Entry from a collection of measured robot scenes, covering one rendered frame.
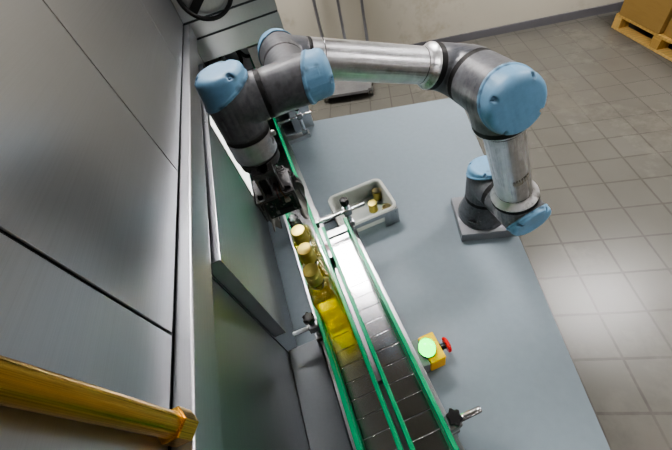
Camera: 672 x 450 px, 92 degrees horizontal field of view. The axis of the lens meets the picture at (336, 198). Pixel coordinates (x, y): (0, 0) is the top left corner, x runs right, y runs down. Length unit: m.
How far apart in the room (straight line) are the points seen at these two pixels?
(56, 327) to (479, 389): 0.90
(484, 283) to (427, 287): 0.17
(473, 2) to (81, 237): 3.99
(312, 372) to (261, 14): 1.33
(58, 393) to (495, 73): 0.67
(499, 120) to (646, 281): 1.68
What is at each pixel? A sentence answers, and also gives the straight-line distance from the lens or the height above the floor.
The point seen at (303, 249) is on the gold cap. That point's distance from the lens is 0.73.
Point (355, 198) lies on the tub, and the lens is 1.29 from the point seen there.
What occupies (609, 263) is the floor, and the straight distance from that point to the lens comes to 2.23.
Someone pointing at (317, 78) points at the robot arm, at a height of 1.52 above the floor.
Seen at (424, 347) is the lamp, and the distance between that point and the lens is 0.92.
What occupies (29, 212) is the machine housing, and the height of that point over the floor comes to 1.60.
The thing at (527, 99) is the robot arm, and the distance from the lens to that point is 0.68.
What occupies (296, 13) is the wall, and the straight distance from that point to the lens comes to 3.98.
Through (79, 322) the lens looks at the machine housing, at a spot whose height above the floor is 1.53.
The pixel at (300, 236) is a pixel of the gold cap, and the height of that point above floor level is 1.16.
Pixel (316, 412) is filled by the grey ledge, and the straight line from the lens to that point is 0.90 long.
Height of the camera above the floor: 1.74
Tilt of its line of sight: 46 degrees down
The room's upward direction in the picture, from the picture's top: 18 degrees counter-clockwise
